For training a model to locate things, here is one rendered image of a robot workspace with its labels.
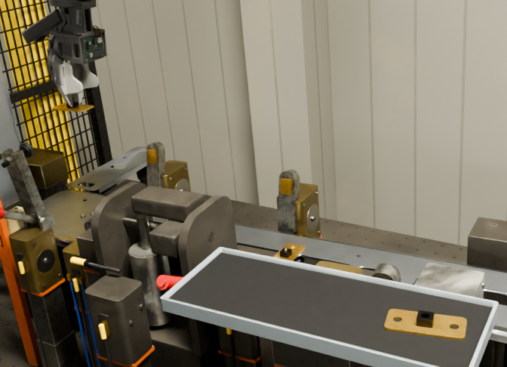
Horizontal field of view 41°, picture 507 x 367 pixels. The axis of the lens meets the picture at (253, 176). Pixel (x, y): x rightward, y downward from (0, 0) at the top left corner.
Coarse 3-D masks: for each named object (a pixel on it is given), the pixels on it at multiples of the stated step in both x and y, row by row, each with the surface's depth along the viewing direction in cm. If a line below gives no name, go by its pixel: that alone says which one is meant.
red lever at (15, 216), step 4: (0, 208) 122; (0, 212) 122; (4, 212) 123; (8, 212) 124; (12, 212) 125; (0, 216) 122; (4, 216) 123; (8, 216) 124; (12, 216) 125; (16, 216) 125; (20, 216) 126; (24, 216) 127; (28, 216) 128; (32, 216) 129; (16, 220) 126; (20, 220) 126; (24, 220) 127; (28, 220) 128; (32, 220) 129; (36, 220) 130
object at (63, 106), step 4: (60, 104) 137; (64, 104) 137; (76, 104) 135; (80, 104) 136; (84, 104) 136; (52, 108) 135; (56, 108) 135; (60, 108) 135; (64, 108) 134; (68, 108) 134; (72, 108) 134; (76, 108) 134; (80, 108) 133; (84, 108) 133; (88, 108) 133
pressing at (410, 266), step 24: (72, 192) 160; (72, 216) 147; (72, 240) 135; (240, 240) 129; (264, 240) 128; (288, 240) 128; (312, 240) 127; (360, 264) 117; (408, 264) 116; (456, 264) 114; (504, 288) 106; (504, 312) 101; (504, 336) 95
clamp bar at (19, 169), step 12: (24, 144) 126; (12, 156) 122; (24, 156) 124; (12, 168) 124; (24, 168) 124; (12, 180) 127; (24, 180) 125; (24, 192) 127; (36, 192) 128; (24, 204) 129; (36, 204) 128; (36, 216) 129
